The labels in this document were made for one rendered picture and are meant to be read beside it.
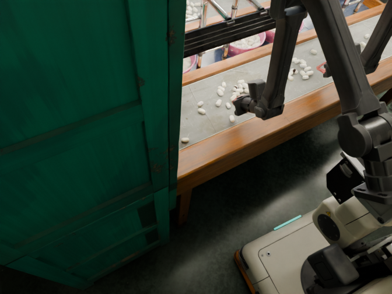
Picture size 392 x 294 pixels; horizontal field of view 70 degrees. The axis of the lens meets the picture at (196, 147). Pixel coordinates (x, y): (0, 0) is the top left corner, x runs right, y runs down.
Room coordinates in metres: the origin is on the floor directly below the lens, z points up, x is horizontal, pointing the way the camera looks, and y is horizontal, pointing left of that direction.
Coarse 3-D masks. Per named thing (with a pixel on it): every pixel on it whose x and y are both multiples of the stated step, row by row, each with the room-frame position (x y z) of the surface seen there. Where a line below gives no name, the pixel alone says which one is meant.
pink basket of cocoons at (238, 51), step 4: (264, 32) 1.39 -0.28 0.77; (260, 36) 1.39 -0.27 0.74; (264, 36) 1.35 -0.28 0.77; (260, 40) 1.37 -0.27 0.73; (264, 40) 1.32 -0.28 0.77; (260, 44) 1.28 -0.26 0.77; (232, 48) 1.24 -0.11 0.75; (236, 48) 1.23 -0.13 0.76; (240, 48) 1.22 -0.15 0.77; (244, 48) 1.23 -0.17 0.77; (248, 48) 1.23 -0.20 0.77; (252, 48) 1.24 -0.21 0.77; (228, 52) 1.26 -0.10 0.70; (232, 52) 1.25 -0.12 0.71; (236, 52) 1.24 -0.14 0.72; (240, 52) 1.24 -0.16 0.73; (232, 56) 1.26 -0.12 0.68
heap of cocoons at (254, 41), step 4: (252, 36) 1.37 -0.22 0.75; (256, 36) 1.38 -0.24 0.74; (240, 40) 1.35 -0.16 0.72; (244, 40) 1.34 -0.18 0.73; (248, 40) 1.34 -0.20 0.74; (252, 40) 1.33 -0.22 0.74; (256, 40) 1.34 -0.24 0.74; (232, 44) 1.28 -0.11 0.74; (236, 44) 1.28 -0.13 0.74; (240, 44) 1.30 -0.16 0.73; (244, 44) 1.30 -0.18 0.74; (248, 44) 1.30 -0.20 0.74; (252, 44) 1.33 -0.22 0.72; (256, 44) 1.30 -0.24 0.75
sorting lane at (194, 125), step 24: (360, 24) 1.64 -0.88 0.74; (312, 48) 1.35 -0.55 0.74; (384, 48) 1.45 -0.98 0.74; (240, 72) 1.08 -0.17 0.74; (264, 72) 1.10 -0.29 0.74; (192, 96) 0.87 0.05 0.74; (216, 96) 0.90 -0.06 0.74; (288, 96) 0.96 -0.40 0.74; (192, 120) 0.74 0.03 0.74; (216, 120) 0.76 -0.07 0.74; (240, 120) 0.78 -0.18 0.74; (192, 144) 0.61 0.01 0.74
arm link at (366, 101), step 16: (288, 0) 0.67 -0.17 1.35; (304, 0) 0.64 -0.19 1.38; (320, 0) 0.61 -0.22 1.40; (336, 0) 0.62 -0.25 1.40; (320, 16) 0.60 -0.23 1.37; (336, 16) 0.59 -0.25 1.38; (320, 32) 0.58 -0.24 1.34; (336, 32) 0.56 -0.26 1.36; (336, 48) 0.53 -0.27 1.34; (352, 48) 0.53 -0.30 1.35; (336, 64) 0.52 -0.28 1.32; (352, 64) 0.50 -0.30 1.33; (336, 80) 0.50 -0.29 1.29; (352, 80) 0.47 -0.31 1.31; (352, 96) 0.45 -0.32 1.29; (368, 96) 0.45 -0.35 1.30; (352, 112) 0.43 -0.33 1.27; (368, 112) 0.42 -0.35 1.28; (384, 112) 0.44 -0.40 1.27; (352, 128) 0.39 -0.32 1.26; (352, 144) 0.37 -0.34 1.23; (368, 144) 0.35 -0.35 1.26
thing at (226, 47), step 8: (208, 0) 1.03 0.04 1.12; (248, 0) 1.07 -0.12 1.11; (216, 8) 0.98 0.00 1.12; (232, 8) 1.14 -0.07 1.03; (256, 8) 1.03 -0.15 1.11; (224, 16) 0.94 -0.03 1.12; (232, 16) 1.13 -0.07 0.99; (216, 48) 1.10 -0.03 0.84; (224, 48) 1.14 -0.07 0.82; (200, 56) 1.04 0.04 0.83; (224, 56) 1.13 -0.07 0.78; (200, 64) 1.05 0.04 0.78
